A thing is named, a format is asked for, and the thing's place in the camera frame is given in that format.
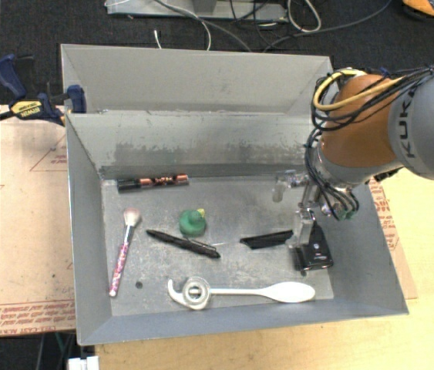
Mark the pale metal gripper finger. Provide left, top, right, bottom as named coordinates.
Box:
left=272, top=170, right=307, bottom=203
left=288, top=207, right=317, bottom=249

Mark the black handheld device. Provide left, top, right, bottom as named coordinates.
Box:
left=292, top=220, right=335, bottom=272

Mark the black flat comb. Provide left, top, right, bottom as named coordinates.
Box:
left=239, top=229, right=294, bottom=251

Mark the grey metal bin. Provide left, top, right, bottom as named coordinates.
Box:
left=60, top=43, right=410, bottom=347

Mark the white plastic spoon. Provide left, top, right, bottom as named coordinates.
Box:
left=167, top=277, right=317, bottom=308

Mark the green toy duck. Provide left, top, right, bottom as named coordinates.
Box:
left=178, top=207, right=207, bottom=237

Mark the black pen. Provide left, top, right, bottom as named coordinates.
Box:
left=146, top=228, right=222, bottom=260

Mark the black and copper battery strip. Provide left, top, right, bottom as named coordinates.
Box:
left=116, top=173, right=190, bottom=193

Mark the pink makeup brush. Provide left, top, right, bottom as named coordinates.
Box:
left=108, top=207, right=143, bottom=298

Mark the clear tape ring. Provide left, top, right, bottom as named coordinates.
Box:
left=180, top=276, right=214, bottom=311

